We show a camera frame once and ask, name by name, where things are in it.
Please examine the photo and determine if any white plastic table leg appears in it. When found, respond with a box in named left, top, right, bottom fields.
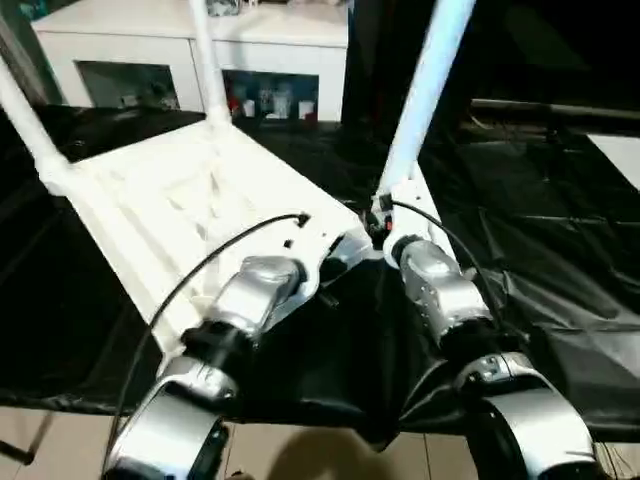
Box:
left=412, top=172, right=464, bottom=266
left=373, top=0, right=477, bottom=201
left=188, top=0, right=235, bottom=129
left=0, top=49, right=71, bottom=194

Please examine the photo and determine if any white plastic table top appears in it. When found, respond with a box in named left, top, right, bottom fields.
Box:
left=37, top=119, right=375, bottom=362

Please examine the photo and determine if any black work mat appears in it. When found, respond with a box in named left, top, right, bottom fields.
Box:
left=0, top=102, right=640, bottom=451

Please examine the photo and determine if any white side board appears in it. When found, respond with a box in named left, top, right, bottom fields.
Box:
left=583, top=132, right=640, bottom=192

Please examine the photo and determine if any white glass-door cabinet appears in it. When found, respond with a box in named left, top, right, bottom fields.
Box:
left=30, top=0, right=350, bottom=122

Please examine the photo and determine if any black tripod leg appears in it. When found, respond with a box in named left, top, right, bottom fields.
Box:
left=0, top=414, right=55, bottom=467

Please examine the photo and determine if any grey curtain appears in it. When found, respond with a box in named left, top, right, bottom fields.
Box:
left=0, top=0, right=66, bottom=109

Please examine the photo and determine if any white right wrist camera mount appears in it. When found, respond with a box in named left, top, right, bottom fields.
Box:
left=372, top=178, right=444, bottom=272

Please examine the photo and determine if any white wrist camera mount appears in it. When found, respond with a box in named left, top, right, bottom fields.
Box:
left=277, top=218, right=354, bottom=310
left=372, top=178, right=444, bottom=272

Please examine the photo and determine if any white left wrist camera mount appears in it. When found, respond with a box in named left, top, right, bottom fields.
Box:
left=277, top=218, right=354, bottom=310

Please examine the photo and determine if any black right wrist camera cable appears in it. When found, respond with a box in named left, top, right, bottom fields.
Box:
left=388, top=198, right=507, bottom=327

